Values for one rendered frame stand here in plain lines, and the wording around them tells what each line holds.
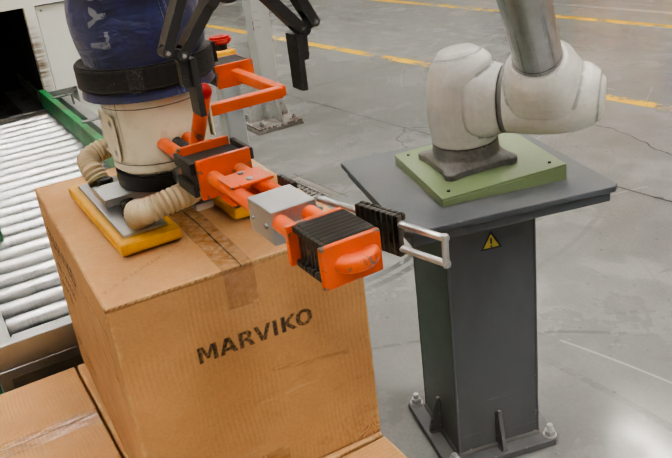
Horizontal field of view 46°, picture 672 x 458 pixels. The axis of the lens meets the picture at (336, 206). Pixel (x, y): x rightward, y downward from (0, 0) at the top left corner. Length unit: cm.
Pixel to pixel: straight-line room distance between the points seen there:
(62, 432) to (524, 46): 115
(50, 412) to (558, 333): 163
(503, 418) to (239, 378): 107
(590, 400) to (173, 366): 148
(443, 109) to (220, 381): 86
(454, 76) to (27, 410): 112
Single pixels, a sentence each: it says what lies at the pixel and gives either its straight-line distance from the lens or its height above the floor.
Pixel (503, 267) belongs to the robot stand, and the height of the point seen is 54.
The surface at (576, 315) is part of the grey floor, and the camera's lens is 279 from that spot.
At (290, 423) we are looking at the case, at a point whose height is 64.
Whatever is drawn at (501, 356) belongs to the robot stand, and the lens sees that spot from 207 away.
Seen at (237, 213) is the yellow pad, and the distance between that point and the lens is 130.
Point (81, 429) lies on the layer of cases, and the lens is 163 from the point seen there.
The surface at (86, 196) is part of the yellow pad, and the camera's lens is 149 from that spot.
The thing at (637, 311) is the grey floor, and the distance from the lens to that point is 284.
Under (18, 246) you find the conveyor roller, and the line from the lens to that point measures 250.
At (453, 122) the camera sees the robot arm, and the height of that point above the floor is 90.
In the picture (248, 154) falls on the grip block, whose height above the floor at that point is 110.
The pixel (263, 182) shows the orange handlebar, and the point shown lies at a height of 109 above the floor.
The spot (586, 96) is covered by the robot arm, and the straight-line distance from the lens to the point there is 174.
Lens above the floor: 146
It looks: 23 degrees down
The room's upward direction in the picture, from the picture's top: 7 degrees counter-clockwise
